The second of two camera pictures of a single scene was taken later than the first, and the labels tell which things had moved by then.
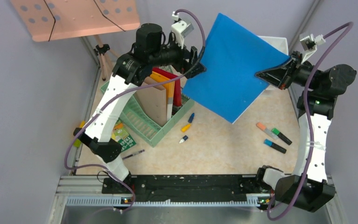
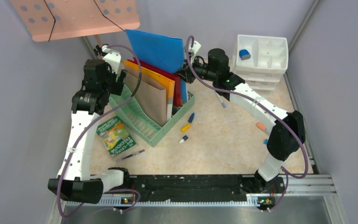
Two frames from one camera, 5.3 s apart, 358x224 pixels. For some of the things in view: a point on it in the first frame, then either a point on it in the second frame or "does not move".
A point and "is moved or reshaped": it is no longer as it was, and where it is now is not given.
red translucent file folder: [177, 94] does not move
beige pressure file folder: [153, 100] does not move
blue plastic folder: [232, 56] is moved or reshaped
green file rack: [135, 115] does not move
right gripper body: [294, 72] to [201, 70]
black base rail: [193, 188] does not move
